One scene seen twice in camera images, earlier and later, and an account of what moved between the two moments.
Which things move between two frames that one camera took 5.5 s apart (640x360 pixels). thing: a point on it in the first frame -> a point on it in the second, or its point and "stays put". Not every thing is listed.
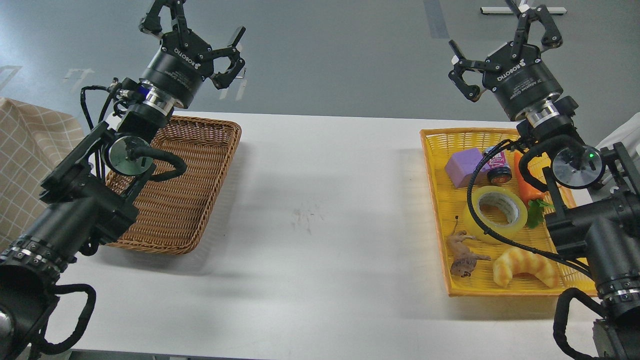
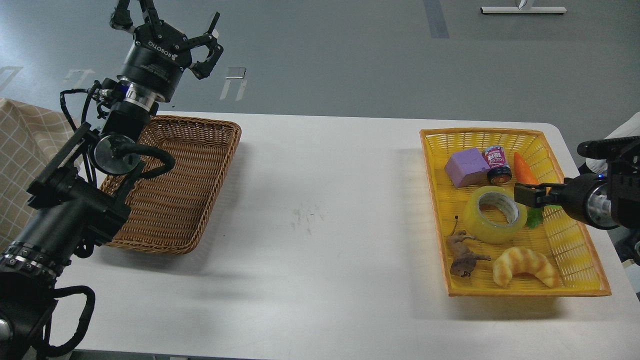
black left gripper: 175,70 -> 157,58
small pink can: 498,172 stays put
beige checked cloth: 34,141 stays put
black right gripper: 524,79 -> 587,198
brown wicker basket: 173,215 stays put
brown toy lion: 463,261 stays put
